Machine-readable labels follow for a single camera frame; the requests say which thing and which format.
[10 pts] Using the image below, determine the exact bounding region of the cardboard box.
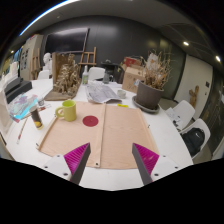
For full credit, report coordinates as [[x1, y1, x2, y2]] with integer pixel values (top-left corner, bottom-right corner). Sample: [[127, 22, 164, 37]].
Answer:
[[121, 63, 148, 94]]

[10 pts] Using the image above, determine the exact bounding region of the yellow-green mug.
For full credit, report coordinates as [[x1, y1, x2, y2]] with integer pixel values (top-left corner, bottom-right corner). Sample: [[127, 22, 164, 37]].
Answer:
[[54, 99, 78, 123]]

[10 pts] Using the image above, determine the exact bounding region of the dried plant in grey pot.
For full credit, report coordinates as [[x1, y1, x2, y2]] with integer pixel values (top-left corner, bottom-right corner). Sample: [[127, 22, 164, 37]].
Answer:
[[134, 49, 173, 110]]

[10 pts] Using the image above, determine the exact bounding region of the clear drink bottle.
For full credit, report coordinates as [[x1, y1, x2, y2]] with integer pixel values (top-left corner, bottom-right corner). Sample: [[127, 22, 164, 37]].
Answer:
[[29, 104, 45, 131]]

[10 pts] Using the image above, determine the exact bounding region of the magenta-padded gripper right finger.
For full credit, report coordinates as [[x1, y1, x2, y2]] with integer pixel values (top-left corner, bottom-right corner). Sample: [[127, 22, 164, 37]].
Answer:
[[131, 142, 183, 186]]

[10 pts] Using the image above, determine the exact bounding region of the grey plant saucer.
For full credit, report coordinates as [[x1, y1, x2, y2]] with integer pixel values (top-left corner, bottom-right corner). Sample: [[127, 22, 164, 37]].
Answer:
[[131, 95, 161, 115]]

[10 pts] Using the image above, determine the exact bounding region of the black backpack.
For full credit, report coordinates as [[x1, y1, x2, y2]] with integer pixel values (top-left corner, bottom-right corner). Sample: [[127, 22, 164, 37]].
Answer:
[[181, 127, 206, 158]]

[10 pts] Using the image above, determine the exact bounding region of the red box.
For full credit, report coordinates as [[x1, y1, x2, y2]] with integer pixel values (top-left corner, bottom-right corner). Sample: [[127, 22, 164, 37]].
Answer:
[[123, 57, 142, 68]]

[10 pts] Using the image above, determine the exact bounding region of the beige shelf cabinet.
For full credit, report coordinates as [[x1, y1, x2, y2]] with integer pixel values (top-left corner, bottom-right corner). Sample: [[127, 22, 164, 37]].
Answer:
[[19, 33, 44, 81]]

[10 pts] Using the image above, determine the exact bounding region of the flat round red coaster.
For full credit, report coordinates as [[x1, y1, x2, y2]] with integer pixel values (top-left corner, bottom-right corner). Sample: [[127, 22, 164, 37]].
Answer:
[[82, 115, 100, 128]]

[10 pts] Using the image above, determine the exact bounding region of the ceiling strip light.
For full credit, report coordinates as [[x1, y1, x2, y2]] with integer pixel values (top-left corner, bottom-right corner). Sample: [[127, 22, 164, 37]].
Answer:
[[19, 0, 81, 37]]

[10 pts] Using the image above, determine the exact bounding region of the small white cup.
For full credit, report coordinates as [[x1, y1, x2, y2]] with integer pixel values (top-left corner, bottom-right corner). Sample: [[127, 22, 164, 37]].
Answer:
[[116, 89, 128, 99]]

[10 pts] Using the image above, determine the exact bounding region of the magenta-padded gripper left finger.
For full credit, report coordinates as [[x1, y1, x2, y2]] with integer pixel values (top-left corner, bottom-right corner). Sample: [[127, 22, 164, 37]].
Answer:
[[41, 142, 92, 186]]

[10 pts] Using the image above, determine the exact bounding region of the white plastic bag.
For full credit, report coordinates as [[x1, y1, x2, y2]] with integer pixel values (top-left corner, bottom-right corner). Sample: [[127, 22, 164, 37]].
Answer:
[[146, 53, 160, 71]]

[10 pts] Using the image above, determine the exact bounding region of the white plaster bust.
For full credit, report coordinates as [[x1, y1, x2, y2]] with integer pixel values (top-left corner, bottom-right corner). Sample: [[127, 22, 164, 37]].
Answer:
[[42, 52, 54, 72]]

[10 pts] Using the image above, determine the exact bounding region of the newspaper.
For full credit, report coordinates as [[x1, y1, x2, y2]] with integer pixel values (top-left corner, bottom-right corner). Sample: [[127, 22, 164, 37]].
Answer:
[[85, 82, 123, 104]]

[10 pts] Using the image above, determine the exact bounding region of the wooden easel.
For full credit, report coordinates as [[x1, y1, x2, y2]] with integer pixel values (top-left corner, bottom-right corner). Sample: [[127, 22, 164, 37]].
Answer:
[[78, 46, 98, 68], [30, 48, 42, 80]]

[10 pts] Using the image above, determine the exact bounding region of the white spray bottle, green label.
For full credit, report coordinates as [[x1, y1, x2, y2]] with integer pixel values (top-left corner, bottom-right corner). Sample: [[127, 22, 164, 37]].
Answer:
[[81, 65, 90, 85]]

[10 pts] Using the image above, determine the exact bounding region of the black wall screen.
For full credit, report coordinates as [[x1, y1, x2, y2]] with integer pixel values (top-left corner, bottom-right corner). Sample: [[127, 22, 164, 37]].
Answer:
[[44, 27, 90, 54]]

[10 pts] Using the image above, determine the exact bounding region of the glass pitcher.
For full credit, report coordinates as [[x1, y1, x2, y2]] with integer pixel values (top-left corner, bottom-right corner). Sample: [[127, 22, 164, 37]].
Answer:
[[102, 72, 114, 84]]

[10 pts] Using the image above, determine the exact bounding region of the black flat case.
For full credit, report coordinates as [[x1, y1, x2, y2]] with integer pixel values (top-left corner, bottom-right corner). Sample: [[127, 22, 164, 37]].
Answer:
[[5, 81, 33, 104], [3, 77, 24, 94]]

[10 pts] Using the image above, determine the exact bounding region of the wooden figure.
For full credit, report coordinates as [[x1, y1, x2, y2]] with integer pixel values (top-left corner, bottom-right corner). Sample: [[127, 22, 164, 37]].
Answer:
[[188, 85, 200, 108]]

